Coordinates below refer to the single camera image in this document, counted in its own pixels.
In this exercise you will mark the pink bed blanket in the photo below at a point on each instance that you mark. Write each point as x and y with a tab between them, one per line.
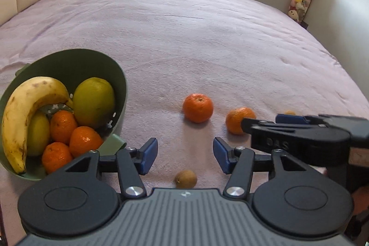
237	52

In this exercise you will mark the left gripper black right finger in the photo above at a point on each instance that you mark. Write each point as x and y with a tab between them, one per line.
285	194

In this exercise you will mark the green plastic colander bowl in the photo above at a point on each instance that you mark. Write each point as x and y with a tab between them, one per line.
72	67

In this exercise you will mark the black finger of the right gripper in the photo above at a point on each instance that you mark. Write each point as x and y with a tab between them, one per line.
316	145
295	119

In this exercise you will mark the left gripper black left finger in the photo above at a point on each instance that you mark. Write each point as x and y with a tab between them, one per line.
85	194

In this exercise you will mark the green pear back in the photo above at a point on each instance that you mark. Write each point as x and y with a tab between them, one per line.
93	102

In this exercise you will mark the mandarin orange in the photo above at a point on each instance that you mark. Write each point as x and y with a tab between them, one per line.
62	125
55	156
198	108
235	117

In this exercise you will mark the small brown kiwi fruit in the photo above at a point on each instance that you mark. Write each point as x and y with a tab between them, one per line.
186	179

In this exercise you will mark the yellow spotted banana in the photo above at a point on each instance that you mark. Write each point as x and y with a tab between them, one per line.
25	100

